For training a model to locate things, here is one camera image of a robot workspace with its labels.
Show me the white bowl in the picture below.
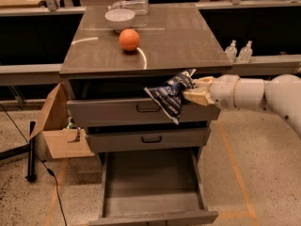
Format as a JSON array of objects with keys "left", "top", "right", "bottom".
[{"left": 104, "top": 8, "right": 135, "bottom": 32}]

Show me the right clear pump bottle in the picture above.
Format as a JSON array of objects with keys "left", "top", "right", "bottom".
[{"left": 238, "top": 40, "right": 253, "bottom": 63}]

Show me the grey drawer cabinet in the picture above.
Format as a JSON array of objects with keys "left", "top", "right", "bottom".
[{"left": 59, "top": 2, "right": 233, "bottom": 226}]

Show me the clear pump bottle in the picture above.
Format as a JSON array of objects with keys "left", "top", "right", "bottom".
[
  {"left": 225, "top": 40, "right": 237, "bottom": 62},
  {"left": 238, "top": 40, "right": 253, "bottom": 63}
]

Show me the orange ball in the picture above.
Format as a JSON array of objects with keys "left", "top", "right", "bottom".
[{"left": 119, "top": 29, "right": 140, "bottom": 52}]

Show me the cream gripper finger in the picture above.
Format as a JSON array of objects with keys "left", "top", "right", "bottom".
[
  {"left": 182, "top": 89, "right": 214, "bottom": 106},
  {"left": 193, "top": 76, "right": 214, "bottom": 89}
]

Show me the left clear pump bottle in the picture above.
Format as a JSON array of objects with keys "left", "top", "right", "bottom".
[{"left": 225, "top": 40, "right": 237, "bottom": 62}]

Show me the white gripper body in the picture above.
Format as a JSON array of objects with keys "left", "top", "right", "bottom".
[{"left": 210, "top": 74, "right": 240, "bottom": 109}]

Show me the grey drawer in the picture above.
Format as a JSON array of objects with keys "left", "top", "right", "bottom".
[
  {"left": 88, "top": 149, "right": 218, "bottom": 226},
  {"left": 67, "top": 98, "right": 220, "bottom": 127},
  {"left": 87, "top": 127, "right": 211, "bottom": 153}
]

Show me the blue chip bag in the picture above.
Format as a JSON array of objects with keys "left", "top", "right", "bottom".
[{"left": 144, "top": 69, "right": 196, "bottom": 124}]

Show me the open cardboard box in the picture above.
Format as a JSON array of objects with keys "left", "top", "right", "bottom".
[{"left": 29, "top": 83, "right": 94, "bottom": 158}]

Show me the bottom grey drawer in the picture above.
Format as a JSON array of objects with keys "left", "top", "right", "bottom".
[{"left": 88, "top": 149, "right": 218, "bottom": 226}]

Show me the clear plastic container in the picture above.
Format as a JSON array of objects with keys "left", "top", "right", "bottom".
[{"left": 108, "top": 0, "right": 149, "bottom": 15}]

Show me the black floor cable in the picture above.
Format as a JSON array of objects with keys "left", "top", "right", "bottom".
[{"left": 0, "top": 103, "right": 69, "bottom": 226}]

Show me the black stand base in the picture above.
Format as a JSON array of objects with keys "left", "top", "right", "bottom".
[{"left": 0, "top": 121, "right": 38, "bottom": 184}]

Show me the middle grey drawer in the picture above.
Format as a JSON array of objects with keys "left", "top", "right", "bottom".
[{"left": 87, "top": 127, "right": 211, "bottom": 153}]

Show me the top grey drawer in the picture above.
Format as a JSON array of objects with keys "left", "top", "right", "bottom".
[{"left": 67, "top": 98, "right": 220, "bottom": 127}]

